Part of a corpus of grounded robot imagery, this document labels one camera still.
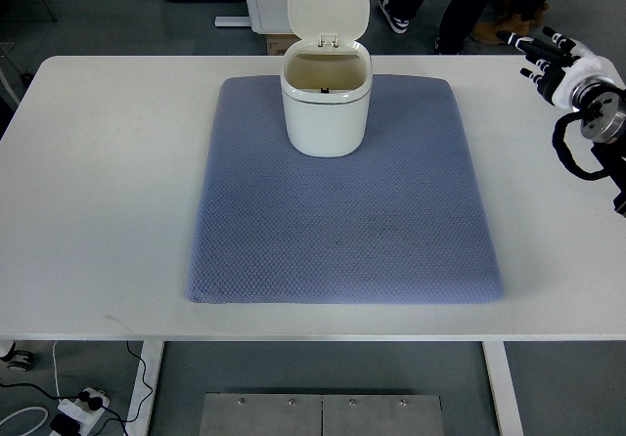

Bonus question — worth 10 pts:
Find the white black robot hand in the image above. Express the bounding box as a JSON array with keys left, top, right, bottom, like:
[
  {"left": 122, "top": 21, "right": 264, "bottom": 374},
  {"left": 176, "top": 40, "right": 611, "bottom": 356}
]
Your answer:
[{"left": 496, "top": 26, "right": 619, "bottom": 110}]

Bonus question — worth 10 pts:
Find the white trash bin open lid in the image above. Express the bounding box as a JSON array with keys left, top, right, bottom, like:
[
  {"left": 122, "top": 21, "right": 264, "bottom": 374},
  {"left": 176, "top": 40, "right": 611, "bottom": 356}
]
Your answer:
[{"left": 281, "top": 0, "right": 373, "bottom": 157}]

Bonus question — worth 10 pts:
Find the tan boot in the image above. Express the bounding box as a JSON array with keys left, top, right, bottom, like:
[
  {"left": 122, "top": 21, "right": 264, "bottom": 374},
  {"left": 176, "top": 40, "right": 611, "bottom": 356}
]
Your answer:
[{"left": 469, "top": 14, "right": 531, "bottom": 45}]

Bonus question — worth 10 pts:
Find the blue quilted mat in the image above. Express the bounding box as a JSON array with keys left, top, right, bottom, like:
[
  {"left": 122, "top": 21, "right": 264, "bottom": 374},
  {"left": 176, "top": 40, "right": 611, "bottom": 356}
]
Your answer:
[{"left": 186, "top": 74, "right": 504, "bottom": 304}]

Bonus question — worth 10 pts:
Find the cardboard box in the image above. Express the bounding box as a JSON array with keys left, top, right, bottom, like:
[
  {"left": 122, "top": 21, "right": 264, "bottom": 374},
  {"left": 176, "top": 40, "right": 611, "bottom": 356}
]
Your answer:
[{"left": 265, "top": 34, "right": 299, "bottom": 56}]

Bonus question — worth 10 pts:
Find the right white table leg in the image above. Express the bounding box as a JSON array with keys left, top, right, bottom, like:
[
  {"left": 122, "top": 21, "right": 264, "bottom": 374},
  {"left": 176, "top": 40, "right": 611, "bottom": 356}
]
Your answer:
[{"left": 482, "top": 341, "right": 524, "bottom": 436}]

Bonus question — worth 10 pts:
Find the white table leg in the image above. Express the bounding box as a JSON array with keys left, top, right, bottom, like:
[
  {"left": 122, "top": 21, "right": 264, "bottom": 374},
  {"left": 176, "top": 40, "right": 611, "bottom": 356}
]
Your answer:
[
  {"left": 482, "top": 341, "right": 524, "bottom": 436},
  {"left": 125, "top": 340, "right": 164, "bottom": 436}
]

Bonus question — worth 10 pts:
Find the left white table leg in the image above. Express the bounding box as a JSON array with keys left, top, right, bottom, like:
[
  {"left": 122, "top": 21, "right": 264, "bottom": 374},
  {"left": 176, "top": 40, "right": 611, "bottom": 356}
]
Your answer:
[{"left": 125, "top": 340, "right": 164, "bottom": 436}]

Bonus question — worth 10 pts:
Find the white power strip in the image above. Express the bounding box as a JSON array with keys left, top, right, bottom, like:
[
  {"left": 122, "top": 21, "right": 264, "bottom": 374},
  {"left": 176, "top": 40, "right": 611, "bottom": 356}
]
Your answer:
[{"left": 58, "top": 387, "right": 110, "bottom": 435}]

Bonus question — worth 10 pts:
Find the caster wheel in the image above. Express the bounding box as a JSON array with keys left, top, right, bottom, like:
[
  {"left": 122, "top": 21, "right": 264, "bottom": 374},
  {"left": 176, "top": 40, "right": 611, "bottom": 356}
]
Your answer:
[{"left": 0, "top": 340, "right": 34, "bottom": 371}]

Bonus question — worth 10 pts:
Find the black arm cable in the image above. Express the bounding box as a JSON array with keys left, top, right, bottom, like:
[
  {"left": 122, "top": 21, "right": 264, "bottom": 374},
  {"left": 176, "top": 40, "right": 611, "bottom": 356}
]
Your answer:
[{"left": 552, "top": 111, "right": 612, "bottom": 181}]

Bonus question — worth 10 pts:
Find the grey metal base plate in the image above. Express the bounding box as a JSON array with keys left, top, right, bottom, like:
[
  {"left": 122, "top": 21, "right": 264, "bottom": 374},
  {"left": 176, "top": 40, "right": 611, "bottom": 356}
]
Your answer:
[{"left": 200, "top": 393, "right": 444, "bottom": 435}]

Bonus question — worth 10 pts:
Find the black floor cable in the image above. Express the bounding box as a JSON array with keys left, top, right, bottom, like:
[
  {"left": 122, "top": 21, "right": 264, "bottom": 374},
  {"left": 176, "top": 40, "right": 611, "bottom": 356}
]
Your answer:
[{"left": 0, "top": 341, "right": 154, "bottom": 436}]

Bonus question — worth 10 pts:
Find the white floor cable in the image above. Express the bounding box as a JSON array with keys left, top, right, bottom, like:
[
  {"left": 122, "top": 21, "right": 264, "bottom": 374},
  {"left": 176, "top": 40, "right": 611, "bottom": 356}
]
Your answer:
[{"left": 0, "top": 406, "right": 50, "bottom": 436}]

